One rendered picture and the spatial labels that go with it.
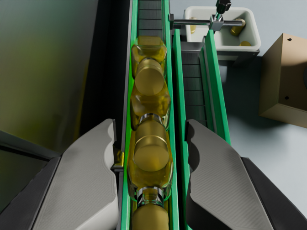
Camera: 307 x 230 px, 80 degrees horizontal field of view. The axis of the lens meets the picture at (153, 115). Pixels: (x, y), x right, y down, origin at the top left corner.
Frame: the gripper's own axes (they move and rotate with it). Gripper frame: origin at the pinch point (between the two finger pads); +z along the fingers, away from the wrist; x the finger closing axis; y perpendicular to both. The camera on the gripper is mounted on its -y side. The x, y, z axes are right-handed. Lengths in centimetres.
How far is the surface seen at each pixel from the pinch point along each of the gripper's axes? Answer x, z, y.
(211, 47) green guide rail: 13.1, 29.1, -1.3
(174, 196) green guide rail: 3.9, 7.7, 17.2
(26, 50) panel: -11.7, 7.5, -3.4
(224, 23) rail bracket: 17.0, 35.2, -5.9
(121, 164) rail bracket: -4.2, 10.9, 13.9
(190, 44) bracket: 11.1, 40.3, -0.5
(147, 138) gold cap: -0.2, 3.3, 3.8
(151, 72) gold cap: 0.2, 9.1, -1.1
